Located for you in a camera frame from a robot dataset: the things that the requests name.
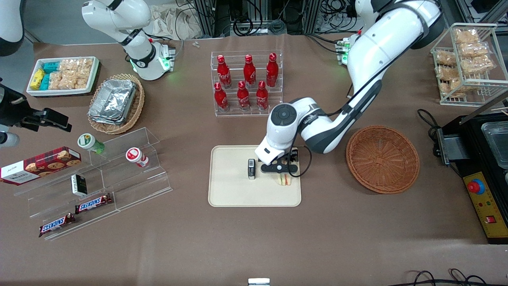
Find small black white box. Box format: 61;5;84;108
71;174;88;197

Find black floor cables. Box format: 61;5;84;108
399;269;508;286

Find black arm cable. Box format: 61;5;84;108
288;12;441;178

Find red lid cup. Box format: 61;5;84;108
125;147;150;168

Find black cable bundle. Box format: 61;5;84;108
317;0;360;30

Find green lid cup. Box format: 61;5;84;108
77;133;106;155

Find clear acrylic stepped shelf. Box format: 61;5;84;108
14;127;173;241

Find stack of aluminium foil trays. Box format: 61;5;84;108
88;79;138;126

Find black machine power cable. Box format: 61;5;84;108
417;108;463;179

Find clear plastic container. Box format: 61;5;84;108
481;121;508;172

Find round brown wicker basket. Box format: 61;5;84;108
346;125;420;194

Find aluminium profile frame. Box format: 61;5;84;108
190;0;324;37

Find white rectangular snack bin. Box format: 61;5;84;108
26;56;100;98

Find beige crumpled cloth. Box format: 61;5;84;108
149;3;204;40

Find clear acrylic bottle rack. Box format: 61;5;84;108
210;50;283;117

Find red cookie box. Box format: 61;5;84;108
0;146;82;186

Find grey metal lever bar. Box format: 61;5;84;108
460;91;508;124

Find yellow snack packet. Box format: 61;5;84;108
30;68;45;89

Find white wire rack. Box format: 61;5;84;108
431;23;508;107

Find cream plastic tray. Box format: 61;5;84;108
208;145;302;207

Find red cola bottle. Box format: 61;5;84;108
214;82;230;113
256;81;269;111
237;81;251;112
266;53;279;88
217;55;232;89
243;54;257;89

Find black sealing machine yellow panel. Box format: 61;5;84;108
435;112;508;245

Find black cable coil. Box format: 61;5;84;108
232;0;255;37

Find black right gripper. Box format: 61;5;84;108
0;83;73;148

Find brown Snickers bar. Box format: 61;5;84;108
38;213;76;238
75;193;113;215

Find oval tan wicker basket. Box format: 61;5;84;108
87;73;145;135

